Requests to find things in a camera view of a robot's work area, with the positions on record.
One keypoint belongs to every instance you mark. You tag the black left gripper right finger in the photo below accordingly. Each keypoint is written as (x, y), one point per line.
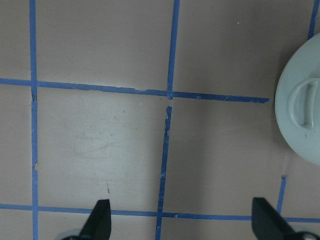
(267, 223)

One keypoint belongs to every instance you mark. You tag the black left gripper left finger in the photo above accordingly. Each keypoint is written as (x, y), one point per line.
(98, 224)

